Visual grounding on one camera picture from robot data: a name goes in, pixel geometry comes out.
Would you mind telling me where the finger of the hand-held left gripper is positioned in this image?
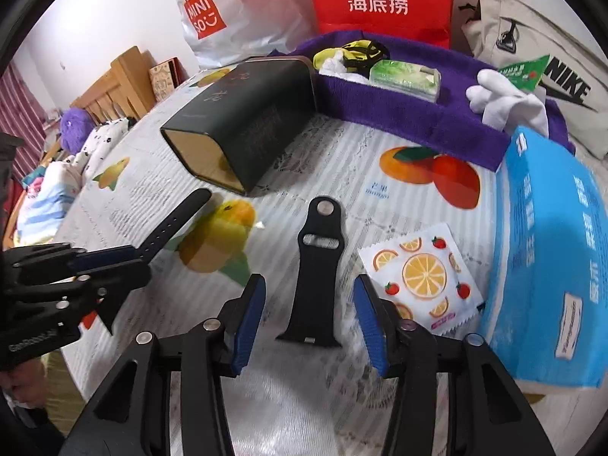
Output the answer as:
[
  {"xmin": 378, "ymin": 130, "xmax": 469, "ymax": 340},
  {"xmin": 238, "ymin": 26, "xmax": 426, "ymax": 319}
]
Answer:
[
  {"xmin": 0, "ymin": 260, "xmax": 154, "ymax": 337},
  {"xmin": 0, "ymin": 242, "xmax": 146, "ymax": 287}
]

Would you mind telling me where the white sock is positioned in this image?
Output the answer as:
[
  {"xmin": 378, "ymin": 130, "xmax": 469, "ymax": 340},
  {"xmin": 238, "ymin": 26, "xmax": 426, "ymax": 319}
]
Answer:
[{"xmin": 465, "ymin": 69, "xmax": 551, "ymax": 135}]

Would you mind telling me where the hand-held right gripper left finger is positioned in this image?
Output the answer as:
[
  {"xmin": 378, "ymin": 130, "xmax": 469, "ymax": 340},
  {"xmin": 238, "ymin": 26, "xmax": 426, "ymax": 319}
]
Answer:
[{"xmin": 57, "ymin": 273, "xmax": 268, "ymax": 456}]

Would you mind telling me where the wooden headboard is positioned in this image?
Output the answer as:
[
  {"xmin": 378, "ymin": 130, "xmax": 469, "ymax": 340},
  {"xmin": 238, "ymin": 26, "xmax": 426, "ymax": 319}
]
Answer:
[{"xmin": 70, "ymin": 46, "xmax": 157, "ymax": 122}]

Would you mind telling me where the green tissue pack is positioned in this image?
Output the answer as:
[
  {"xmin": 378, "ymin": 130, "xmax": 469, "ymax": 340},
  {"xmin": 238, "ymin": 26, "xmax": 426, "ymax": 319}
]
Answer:
[{"xmin": 369, "ymin": 59, "xmax": 442, "ymax": 104}]

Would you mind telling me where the spotted white pillow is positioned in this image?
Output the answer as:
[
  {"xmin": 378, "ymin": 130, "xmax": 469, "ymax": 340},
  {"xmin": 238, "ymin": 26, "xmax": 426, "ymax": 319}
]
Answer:
[{"xmin": 62, "ymin": 116, "xmax": 131, "ymax": 174}]

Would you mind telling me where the dark green tin box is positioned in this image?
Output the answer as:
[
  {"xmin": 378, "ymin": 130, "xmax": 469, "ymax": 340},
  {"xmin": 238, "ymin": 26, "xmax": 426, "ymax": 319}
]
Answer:
[{"xmin": 160, "ymin": 56, "xmax": 318, "ymax": 195}]

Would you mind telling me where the green card packet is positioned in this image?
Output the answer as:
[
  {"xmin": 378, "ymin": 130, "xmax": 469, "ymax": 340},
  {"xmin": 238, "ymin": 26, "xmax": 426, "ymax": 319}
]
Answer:
[{"xmin": 498, "ymin": 54, "xmax": 552, "ymax": 95}]

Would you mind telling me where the grey waist bag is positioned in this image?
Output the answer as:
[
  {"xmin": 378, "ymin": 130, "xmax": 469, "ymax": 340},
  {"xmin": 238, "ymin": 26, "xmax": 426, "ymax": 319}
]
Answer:
[{"xmin": 460, "ymin": 0, "xmax": 608, "ymax": 160}]

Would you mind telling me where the blue tissue pack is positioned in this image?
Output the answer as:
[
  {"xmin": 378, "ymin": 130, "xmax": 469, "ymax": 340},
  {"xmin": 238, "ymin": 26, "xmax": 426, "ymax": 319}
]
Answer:
[{"xmin": 477, "ymin": 126, "xmax": 608, "ymax": 395}]

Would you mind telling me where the light blue printed blanket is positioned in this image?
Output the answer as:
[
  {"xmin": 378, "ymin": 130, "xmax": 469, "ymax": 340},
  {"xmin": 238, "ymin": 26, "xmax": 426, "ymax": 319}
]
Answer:
[{"xmin": 19, "ymin": 161, "xmax": 81, "ymax": 238}]

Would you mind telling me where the purple felt storage basket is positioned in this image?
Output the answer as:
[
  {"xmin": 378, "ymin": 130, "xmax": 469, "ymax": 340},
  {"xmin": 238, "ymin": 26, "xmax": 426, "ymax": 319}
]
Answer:
[{"xmin": 268, "ymin": 30, "xmax": 578, "ymax": 172}]

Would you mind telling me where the fruit print wipe packet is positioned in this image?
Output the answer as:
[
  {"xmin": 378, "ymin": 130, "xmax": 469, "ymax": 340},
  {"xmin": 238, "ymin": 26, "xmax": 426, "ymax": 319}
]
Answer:
[{"xmin": 356, "ymin": 222, "xmax": 485, "ymax": 336}]

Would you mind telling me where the red paper bag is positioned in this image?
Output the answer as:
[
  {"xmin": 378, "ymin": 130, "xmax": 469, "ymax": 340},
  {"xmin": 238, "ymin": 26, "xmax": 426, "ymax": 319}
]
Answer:
[{"xmin": 303, "ymin": 0, "xmax": 454, "ymax": 49}]

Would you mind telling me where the red striped curtain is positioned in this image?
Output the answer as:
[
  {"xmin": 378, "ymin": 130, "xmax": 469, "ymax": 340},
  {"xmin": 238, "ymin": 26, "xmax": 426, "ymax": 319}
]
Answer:
[{"xmin": 0, "ymin": 59, "xmax": 51, "ymax": 186}]

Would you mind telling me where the black watch strap with pin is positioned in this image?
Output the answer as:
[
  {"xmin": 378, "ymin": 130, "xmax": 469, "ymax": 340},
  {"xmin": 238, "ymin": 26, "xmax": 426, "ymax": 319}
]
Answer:
[{"xmin": 275, "ymin": 196, "xmax": 347, "ymax": 345}]

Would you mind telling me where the fruit print bedsheet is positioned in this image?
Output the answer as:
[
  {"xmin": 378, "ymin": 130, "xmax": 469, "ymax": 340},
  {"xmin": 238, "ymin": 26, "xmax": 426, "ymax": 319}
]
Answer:
[{"xmin": 47, "ymin": 69, "xmax": 571, "ymax": 456}]

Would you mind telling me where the black watch strap with holes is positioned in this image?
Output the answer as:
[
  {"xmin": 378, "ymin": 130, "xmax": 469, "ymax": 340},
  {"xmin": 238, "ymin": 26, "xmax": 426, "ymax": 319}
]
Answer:
[{"xmin": 138, "ymin": 187, "xmax": 213, "ymax": 264}]

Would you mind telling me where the purple plush toy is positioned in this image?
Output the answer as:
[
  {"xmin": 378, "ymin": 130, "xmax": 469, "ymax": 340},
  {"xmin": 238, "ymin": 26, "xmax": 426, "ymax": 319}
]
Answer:
[{"xmin": 59, "ymin": 107, "xmax": 96, "ymax": 153}]

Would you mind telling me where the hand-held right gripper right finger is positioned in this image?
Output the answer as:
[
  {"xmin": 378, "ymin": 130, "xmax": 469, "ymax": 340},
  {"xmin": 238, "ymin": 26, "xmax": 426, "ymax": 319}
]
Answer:
[{"xmin": 352, "ymin": 273, "xmax": 556, "ymax": 456}]

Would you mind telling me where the yellow waist bag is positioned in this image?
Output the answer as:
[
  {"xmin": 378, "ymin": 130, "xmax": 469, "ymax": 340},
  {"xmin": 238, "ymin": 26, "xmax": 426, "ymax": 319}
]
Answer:
[{"xmin": 312, "ymin": 39, "xmax": 391, "ymax": 77}]

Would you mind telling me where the white plastic shopping bag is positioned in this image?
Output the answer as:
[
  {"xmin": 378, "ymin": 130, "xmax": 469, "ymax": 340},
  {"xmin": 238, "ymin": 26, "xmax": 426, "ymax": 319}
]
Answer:
[{"xmin": 166, "ymin": 0, "xmax": 317, "ymax": 70}]

